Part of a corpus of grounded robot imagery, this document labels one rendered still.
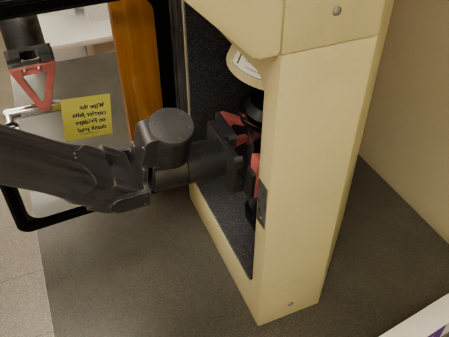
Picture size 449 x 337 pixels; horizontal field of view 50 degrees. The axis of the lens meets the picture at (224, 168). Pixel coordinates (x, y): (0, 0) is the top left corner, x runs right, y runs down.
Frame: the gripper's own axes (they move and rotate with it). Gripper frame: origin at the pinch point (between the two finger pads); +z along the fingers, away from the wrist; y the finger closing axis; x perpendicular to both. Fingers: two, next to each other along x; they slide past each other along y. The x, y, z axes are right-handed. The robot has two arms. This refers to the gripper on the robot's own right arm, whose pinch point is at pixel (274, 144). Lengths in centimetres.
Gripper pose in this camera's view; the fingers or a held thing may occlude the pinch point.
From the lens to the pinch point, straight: 73.2
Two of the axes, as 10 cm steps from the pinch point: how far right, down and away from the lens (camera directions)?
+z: 9.2, -2.1, 3.3
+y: -3.9, -5.9, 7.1
